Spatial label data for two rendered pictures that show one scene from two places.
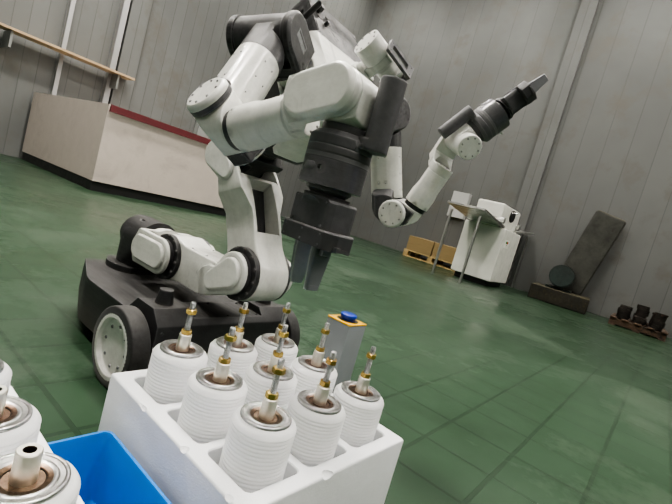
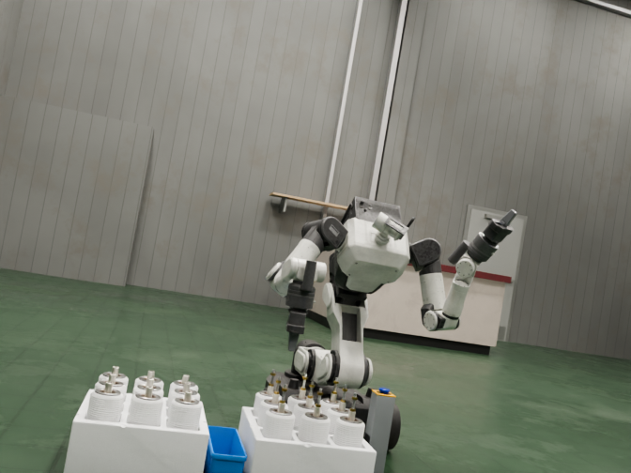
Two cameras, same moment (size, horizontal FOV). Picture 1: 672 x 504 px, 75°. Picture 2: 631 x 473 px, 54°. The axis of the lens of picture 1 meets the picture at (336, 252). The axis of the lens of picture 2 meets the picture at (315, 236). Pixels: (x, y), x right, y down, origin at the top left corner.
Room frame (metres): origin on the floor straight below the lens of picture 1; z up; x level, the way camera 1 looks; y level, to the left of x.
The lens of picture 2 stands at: (-0.95, -1.23, 0.73)
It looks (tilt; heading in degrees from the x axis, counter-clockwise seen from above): 3 degrees up; 39
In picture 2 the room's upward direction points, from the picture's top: 10 degrees clockwise
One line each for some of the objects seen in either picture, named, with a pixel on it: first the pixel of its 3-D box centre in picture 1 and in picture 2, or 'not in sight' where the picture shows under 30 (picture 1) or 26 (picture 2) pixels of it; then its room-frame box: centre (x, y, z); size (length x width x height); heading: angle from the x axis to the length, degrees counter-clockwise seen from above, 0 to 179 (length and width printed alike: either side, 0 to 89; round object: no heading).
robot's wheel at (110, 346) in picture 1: (120, 346); not in sight; (1.03, 0.45, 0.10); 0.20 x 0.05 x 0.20; 53
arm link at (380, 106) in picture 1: (359, 122); (307, 278); (0.60, 0.02, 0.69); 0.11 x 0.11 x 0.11; 57
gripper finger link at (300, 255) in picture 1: (298, 260); not in sight; (0.62, 0.05, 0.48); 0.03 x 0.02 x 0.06; 133
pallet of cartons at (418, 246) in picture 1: (437, 253); not in sight; (9.19, -2.08, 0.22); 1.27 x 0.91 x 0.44; 53
